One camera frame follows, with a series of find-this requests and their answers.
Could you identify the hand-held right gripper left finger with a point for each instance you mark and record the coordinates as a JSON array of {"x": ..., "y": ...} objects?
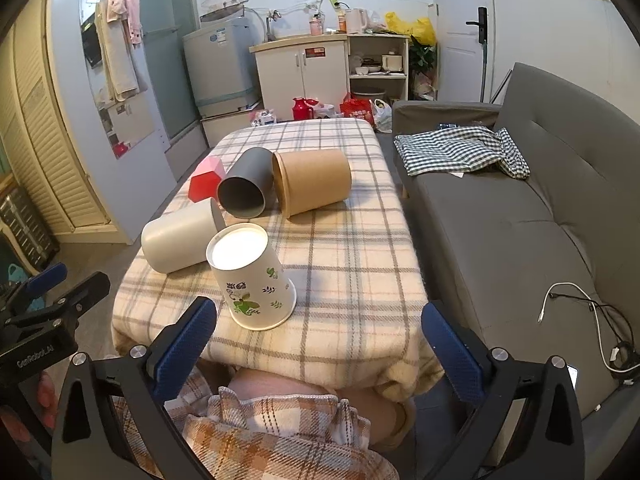
[{"x": 185, "y": 340}]

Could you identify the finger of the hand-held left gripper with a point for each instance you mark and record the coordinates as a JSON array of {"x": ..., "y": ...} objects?
[
  {"x": 85, "y": 292},
  {"x": 47, "y": 277}
]

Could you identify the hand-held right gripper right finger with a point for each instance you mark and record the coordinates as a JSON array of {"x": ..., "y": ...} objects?
[{"x": 452, "y": 345}]

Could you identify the white leaf-print paper cup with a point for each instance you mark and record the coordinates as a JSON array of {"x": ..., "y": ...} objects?
[{"x": 250, "y": 280}]

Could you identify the cream paper cup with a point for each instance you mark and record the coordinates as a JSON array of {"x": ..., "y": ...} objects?
[{"x": 175, "y": 235}]

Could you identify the grey paper cup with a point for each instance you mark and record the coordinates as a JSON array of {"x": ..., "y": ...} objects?
[{"x": 250, "y": 166}]

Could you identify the brown kraft paper cup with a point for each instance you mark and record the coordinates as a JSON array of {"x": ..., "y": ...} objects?
[{"x": 315, "y": 180}]

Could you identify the person's left hand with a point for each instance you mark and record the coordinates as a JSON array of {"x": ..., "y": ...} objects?
[{"x": 44, "y": 396}]

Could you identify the black crate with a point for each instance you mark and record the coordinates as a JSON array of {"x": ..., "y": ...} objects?
[{"x": 25, "y": 230}]

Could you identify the person's leg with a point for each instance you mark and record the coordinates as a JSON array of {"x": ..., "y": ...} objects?
[{"x": 280, "y": 381}]

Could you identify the grey sofa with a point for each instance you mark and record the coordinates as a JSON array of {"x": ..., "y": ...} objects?
[{"x": 500, "y": 240}]

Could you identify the person's plaid clothing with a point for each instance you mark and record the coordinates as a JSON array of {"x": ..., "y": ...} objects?
[{"x": 280, "y": 435}]

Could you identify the plaid covered table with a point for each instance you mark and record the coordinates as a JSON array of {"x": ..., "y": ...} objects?
[{"x": 340, "y": 260}]

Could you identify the louvered cabinet door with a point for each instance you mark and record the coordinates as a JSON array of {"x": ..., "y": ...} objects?
[{"x": 40, "y": 125}]

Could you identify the red and pink box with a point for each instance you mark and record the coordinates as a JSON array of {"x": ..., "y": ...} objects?
[{"x": 202, "y": 186}]

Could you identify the green checked cloth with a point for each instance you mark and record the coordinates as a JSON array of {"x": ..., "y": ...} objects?
[{"x": 440, "y": 152}]

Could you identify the white plastic bag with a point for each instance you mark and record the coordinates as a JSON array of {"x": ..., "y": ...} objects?
[{"x": 384, "y": 120}]

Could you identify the white printed box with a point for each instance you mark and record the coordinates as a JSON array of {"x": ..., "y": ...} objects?
[{"x": 263, "y": 118}]

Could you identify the frosted glass door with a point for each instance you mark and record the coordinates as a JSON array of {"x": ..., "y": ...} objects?
[{"x": 160, "y": 60}]

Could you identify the red bag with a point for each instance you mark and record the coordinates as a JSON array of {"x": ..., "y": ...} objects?
[{"x": 357, "y": 109}]

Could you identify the red thermos jug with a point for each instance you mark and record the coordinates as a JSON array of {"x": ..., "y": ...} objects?
[{"x": 300, "y": 110}]

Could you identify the beige basin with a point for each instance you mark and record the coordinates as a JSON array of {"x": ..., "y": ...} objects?
[{"x": 370, "y": 94}]

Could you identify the grey washing machine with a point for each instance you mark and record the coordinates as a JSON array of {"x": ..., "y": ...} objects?
[{"x": 220, "y": 65}]

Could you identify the white door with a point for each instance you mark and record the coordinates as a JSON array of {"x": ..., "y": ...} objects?
[{"x": 460, "y": 70}]

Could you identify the pink cloth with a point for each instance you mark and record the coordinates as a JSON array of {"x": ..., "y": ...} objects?
[{"x": 132, "y": 15}]

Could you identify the green potted plant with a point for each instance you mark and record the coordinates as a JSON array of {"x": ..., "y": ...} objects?
[{"x": 422, "y": 57}]

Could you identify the white sink cabinet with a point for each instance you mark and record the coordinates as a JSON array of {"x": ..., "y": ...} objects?
[{"x": 320, "y": 80}]

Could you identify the open shelf unit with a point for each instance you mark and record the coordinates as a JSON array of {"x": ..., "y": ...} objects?
[{"x": 377, "y": 38}]

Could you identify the yellow plastic bags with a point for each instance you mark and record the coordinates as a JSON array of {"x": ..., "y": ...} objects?
[{"x": 422, "y": 30}]

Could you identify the metal faucet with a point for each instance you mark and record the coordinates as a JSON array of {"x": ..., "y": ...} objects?
[{"x": 271, "y": 22}]

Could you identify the white electric kettle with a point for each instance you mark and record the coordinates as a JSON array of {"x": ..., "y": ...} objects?
[{"x": 356, "y": 22}]

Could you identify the wall mirror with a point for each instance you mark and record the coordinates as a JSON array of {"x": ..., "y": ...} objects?
[{"x": 132, "y": 117}]

